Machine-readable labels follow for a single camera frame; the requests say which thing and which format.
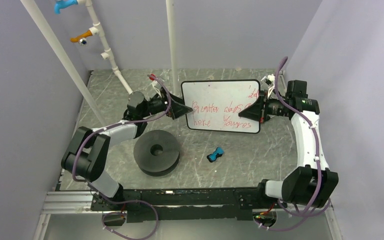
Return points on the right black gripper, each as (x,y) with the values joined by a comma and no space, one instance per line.
(256,111)

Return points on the white PVC pipe frame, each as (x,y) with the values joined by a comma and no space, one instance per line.
(107,54)

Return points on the blue whiteboard eraser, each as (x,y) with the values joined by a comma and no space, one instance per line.
(218,152)

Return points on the orange faucet handle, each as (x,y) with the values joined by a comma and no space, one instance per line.
(82,38)

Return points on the aluminium extrusion rail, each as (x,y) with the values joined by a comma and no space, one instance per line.
(61,203)

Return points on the blue faucet handle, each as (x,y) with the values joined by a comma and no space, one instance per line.
(63,4)

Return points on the black framed whiteboard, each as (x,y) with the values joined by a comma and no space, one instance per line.
(216,105)

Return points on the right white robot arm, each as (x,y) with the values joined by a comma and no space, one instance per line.
(312,182)

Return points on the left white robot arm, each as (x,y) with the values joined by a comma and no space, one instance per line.
(86,155)

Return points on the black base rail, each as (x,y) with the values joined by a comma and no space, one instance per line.
(239,203)

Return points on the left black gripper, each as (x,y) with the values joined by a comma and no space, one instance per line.
(178,108)

